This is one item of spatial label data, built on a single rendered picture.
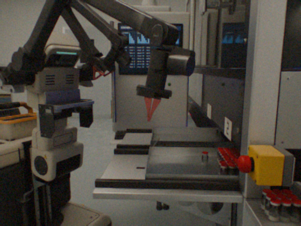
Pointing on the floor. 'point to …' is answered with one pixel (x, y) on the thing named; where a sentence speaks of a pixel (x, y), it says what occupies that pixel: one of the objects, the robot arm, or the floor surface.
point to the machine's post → (260, 90)
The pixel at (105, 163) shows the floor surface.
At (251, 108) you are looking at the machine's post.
